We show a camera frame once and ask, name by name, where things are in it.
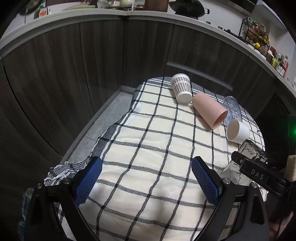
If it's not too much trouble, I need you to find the white black checkered cloth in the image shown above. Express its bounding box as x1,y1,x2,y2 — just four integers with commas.
43,76,269,241

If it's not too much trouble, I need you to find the clear glass cup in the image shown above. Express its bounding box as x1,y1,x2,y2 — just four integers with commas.
220,140,267,186

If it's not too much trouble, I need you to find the patterned paper cup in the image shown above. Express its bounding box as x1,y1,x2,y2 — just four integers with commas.
171,73,193,105

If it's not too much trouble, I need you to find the black spice rack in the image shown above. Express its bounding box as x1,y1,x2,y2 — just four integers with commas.
239,17,271,56

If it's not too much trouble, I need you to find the pink plastic cup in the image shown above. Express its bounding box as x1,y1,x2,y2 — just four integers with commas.
192,92,228,130

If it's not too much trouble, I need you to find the green dish soap bottle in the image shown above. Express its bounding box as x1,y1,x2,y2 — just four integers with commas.
34,5,50,19

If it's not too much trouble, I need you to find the clear plastic cup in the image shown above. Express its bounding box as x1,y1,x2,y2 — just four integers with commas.
223,96,242,125

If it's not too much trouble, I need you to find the wooden cutting board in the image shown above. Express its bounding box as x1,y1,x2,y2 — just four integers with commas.
144,0,169,12

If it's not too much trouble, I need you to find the white plastic cup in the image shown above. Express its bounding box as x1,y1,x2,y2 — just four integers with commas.
226,119,250,145

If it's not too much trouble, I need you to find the black wok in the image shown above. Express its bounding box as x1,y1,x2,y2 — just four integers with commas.
169,0,210,20

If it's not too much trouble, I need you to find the green tray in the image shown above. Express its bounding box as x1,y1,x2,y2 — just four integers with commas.
63,5,95,11

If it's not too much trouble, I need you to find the grey cabinet handle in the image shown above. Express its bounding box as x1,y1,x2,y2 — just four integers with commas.
166,61,233,91

